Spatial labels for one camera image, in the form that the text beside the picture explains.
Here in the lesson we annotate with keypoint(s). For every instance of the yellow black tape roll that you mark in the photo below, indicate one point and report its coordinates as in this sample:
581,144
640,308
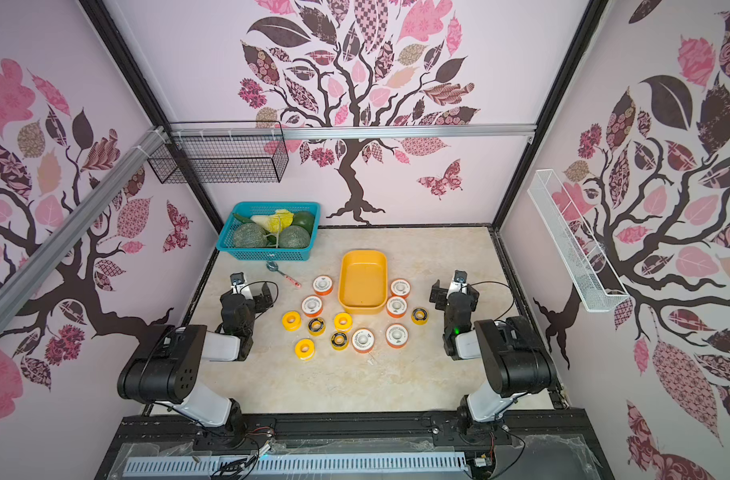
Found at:
316,327
419,316
339,341

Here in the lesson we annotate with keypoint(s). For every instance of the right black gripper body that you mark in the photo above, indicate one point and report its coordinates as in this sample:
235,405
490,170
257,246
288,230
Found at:
439,294

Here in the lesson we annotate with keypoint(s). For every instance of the teal plastic basket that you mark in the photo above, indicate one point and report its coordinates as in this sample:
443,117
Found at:
241,214

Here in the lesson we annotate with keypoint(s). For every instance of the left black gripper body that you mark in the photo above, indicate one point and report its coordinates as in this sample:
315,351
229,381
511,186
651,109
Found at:
256,306

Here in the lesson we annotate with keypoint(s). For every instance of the aluminium rail on wall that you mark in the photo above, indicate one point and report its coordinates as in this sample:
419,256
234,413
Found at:
365,131
17,291

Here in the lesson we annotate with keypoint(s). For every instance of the green pumpkin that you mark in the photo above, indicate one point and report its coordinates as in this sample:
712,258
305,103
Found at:
249,236
294,237

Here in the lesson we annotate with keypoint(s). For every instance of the aluminium rail on left wall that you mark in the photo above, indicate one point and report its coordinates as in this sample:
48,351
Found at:
17,291

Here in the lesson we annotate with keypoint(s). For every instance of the orange white sealing tape roll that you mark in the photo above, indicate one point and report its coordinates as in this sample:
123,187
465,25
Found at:
363,340
323,285
400,287
397,336
397,307
312,306

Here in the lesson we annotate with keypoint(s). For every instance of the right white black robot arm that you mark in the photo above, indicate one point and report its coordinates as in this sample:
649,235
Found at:
515,362

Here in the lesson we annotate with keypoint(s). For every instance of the yellow plastic storage box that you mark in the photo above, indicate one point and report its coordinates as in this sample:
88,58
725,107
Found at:
363,283

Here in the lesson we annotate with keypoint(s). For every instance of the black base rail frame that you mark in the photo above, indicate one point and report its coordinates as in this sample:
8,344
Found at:
438,425

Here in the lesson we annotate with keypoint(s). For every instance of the black wire wall basket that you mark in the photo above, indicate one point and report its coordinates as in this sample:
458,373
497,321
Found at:
222,152

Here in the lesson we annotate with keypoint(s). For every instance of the white slotted cable duct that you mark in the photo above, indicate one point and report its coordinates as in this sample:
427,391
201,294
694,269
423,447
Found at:
294,465

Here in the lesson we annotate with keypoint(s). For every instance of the small spoon with red handle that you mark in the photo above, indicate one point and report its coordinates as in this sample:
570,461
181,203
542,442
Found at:
274,267

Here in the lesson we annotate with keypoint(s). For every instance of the white wire wall shelf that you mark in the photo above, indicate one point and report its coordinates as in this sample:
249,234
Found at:
563,210

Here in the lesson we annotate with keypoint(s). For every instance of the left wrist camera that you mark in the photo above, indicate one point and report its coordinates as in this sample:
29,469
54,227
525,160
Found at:
237,281

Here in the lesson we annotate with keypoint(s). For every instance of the yellow white vegetable toy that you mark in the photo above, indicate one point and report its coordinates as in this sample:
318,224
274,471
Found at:
276,222

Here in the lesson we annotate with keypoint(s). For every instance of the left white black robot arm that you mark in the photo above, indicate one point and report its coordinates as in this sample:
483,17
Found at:
164,368

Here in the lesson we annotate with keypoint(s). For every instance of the green pumpkin right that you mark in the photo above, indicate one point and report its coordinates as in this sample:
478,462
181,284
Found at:
294,237

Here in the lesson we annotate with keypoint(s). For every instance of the green round fruit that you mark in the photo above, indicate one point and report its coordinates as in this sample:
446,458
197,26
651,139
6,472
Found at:
305,220

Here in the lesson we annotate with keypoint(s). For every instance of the aluminium rail on back wall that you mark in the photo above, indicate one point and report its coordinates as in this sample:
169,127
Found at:
365,131

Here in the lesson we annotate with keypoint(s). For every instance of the green pumpkin left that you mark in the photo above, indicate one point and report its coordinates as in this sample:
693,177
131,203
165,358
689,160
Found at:
249,236

